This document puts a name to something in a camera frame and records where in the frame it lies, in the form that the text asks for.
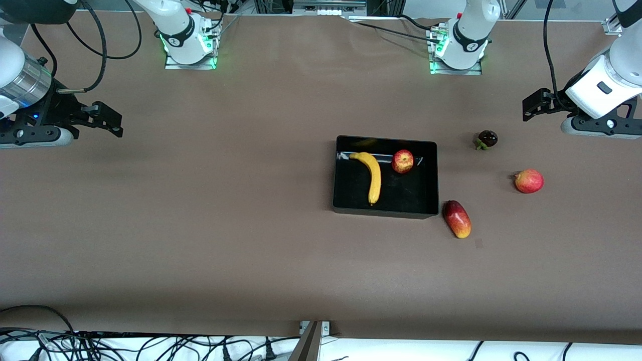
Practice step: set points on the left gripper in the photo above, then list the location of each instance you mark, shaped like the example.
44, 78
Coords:
555, 102

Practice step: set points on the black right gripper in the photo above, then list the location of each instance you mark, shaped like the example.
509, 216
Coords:
56, 111

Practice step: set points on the red yellow apple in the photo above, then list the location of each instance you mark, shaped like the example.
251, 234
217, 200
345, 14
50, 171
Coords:
403, 161

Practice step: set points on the black rectangular plastic box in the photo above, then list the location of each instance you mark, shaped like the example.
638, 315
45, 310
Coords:
401, 195

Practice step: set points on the yellow banana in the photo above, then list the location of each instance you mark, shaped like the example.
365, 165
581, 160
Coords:
374, 180

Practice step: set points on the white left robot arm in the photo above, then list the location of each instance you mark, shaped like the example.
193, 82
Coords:
474, 25

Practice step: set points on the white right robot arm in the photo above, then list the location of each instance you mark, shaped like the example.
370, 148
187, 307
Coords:
173, 20

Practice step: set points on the dark purple mangosteen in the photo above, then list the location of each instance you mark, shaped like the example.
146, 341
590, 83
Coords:
487, 138

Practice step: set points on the red pomegranate fruit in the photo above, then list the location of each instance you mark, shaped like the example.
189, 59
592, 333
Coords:
529, 181

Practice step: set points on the red yellow mango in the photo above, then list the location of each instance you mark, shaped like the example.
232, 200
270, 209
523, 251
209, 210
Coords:
457, 219

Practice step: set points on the white power strip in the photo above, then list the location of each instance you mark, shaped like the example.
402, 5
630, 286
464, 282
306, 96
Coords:
326, 11

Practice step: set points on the aluminium profile bar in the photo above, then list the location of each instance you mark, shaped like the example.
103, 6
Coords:
307, 346

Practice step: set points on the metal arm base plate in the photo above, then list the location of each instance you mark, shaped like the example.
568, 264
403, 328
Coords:
200, 65
471, 72

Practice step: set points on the metal corner bracket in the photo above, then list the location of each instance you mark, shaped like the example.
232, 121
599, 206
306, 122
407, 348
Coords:
612, 26

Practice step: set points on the aluminium frame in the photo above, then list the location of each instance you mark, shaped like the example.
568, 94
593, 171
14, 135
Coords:
386, 6

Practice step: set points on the small metal bracket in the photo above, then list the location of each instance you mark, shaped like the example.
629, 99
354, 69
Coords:
326, 328

